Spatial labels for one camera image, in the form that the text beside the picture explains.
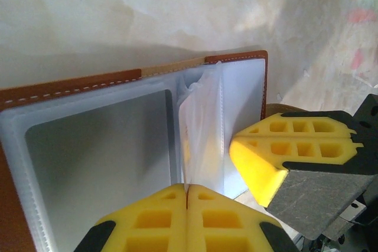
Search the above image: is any brown leather card holder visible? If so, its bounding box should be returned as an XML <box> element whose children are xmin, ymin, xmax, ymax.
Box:
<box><xmin>0</xmin><ymin>50</ymin><xmax>299</xmax><ymax>252</ymax></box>

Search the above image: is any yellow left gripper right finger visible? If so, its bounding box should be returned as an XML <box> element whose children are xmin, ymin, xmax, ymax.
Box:
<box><xmin>187</xmin><ymin>184</ymin><xmax>301</xmax><ymax>252</ymax></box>

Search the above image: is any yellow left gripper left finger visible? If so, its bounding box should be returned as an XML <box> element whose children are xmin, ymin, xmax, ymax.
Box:
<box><xmin>73</xmin><ymin>184</ymin><xmax>188</xmax><ymax>252</ymax></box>

